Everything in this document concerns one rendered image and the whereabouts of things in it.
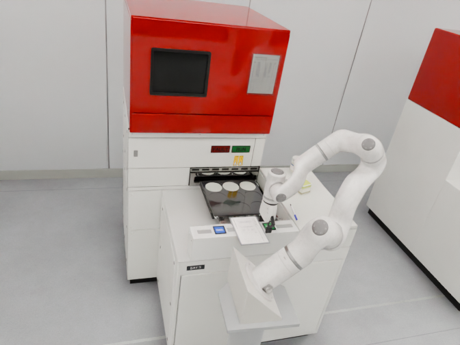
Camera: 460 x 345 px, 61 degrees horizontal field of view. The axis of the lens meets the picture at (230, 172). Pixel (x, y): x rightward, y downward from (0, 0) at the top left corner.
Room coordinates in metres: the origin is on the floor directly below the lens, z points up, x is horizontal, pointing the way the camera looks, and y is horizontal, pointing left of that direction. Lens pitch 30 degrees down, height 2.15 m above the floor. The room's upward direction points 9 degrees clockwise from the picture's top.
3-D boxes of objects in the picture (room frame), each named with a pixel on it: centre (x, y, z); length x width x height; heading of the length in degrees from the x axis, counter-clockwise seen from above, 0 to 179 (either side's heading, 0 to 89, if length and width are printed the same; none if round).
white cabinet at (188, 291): (1.82, -0.17, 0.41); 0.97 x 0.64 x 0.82; 110
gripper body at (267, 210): (1.57, -0.22, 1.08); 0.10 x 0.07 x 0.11; 21
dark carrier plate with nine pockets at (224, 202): (1.89, -0.06, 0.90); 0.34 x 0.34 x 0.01; 20
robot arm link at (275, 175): (1.56, -0.22, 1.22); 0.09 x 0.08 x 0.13; 14
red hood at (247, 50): (2.33, 0.31, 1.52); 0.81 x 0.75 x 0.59; 110
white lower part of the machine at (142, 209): (2.36, 0.32, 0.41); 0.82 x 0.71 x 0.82; 110
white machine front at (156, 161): (2.04, 0.20, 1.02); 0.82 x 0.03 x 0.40; 110
